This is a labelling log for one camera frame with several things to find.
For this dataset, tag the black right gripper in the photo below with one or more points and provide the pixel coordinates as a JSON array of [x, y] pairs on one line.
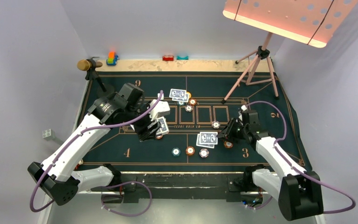
[[227, 131]]

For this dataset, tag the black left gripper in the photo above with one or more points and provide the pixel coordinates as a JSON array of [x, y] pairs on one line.
[[144, 132]]

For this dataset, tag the blue white card deck box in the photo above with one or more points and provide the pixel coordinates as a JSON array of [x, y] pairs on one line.
[[162, 122]]

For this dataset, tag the pink blue chips pile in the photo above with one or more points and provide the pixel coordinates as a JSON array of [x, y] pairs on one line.
[[216, 124], [189, 108]]

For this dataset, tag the green blue chip stack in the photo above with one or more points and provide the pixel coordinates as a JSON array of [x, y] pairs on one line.
[[176, 152]]

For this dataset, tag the pink blue chip stack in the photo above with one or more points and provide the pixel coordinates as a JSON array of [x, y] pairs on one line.
[[204, 153]]

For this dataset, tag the orange red chip stack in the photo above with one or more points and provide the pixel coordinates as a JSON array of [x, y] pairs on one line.
[[190, 151]]

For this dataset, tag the blue back playing card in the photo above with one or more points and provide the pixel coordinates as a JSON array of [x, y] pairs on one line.
[[184, 99]]

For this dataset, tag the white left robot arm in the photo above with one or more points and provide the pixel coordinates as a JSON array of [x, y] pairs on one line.
[[57, 175]]

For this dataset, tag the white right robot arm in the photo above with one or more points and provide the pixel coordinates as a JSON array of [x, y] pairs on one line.
[[258, 176]]

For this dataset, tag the dark green poker mat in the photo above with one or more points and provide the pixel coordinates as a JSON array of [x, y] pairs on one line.
[[122, 148]]

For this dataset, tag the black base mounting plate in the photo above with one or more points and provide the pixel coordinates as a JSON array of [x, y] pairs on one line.
[[195, 186]]

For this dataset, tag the red toy block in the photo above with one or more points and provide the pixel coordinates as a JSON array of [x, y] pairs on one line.
[[168, 57]]

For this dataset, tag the teal toy block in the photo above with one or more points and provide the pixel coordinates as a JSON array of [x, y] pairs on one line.
[[182, 57]]

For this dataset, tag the orange green toy block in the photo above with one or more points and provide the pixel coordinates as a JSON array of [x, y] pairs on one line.
[[112, 58]]

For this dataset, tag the gold microphone on stand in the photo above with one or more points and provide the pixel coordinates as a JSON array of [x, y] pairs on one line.
[[89, 66]]

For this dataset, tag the grey lego brick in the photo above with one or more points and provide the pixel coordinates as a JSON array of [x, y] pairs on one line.
[[48, 135]]

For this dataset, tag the pink music stand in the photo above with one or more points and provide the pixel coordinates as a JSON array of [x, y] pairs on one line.
[[311, 22]]

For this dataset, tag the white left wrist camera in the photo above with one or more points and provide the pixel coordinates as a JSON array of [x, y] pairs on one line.
[[161, 109]]

